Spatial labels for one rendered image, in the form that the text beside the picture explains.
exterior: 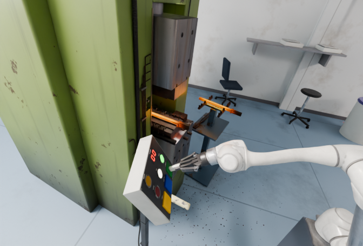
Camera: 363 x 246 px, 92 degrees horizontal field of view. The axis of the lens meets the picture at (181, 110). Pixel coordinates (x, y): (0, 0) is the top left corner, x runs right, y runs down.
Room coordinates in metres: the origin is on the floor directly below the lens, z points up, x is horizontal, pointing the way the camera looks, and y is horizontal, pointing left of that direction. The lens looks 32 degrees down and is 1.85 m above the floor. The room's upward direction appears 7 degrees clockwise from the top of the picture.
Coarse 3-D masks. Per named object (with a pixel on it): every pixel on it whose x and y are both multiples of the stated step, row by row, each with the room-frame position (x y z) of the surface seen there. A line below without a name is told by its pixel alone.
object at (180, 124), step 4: (152, 112) 1.26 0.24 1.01; (156, 116) 1.22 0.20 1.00; (160, 116) 1.22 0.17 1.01; (168, 120) 1.18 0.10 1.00; (172, 120) 1.18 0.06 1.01; (180, 124) 1.14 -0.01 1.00; (184, 124) 1.13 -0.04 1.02; (188, 124) 1.14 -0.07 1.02; (184, 128) 1.12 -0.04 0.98; (188, 128) 1.12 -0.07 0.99
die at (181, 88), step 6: (180, 84) 1.12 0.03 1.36; (186, 84) 1.22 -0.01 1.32; (156, 90) 1.09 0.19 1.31; (162, 90) 1.08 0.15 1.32; (168, 90) 1.06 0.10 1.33; (174, 90) 1.04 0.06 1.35; (180, 90) 1.13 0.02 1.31; (162, 96) 1.08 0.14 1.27; (168, 96) 1.06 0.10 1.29; (174, 96) 1.04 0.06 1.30
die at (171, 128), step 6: (162, 114) 1.27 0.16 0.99; (156, 120) 1.17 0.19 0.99; (162, 120) 1.18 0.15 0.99; (180, 120) 1.21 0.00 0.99; (156, 126) 1.11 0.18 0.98; (162, 126) 1.12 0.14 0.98; (168, 126) 1.11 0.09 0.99; (174, 126) 1.12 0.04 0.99; (162, 132) 1.07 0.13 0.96; (168, 132) 1.05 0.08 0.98; (174, 132) 1.11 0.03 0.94
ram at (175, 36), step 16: (160, 16) 1.06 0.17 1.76; (176, 16) 1.18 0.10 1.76; (160, 32) 1.03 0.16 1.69; (176, 32) 1.00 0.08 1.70; (192, 32) 1.22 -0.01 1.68; (160, 48) 1.03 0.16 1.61; (176, 48) 1.01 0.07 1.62; (192, 48) 1.24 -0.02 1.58; (160, 64) 1.03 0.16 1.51; (176, 64) 1.03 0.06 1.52; (160, 80) 1.03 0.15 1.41; (176, 80) 1.05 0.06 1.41
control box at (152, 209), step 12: (144, 144) 0.69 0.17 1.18; (156, 144) 0.73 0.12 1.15; (144, 156) 0.59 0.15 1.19; (156, 156) 0.65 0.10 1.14; (132, 168) 0.54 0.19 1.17; (144, 168) 0.52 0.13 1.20; (156, 168) 0.59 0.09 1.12; (132, 180) 0.47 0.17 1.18; (144, 180) 0.47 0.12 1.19; (156, 180) 0.53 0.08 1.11; (132, 192) 0.41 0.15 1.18; (144, 192) 0.43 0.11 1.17; (168, 192) 0.55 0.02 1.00; (144, 204) 0.41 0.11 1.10; (156, 204) 0.43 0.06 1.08; (156, 216) 0.42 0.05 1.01; (168, 216) 0.44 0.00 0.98
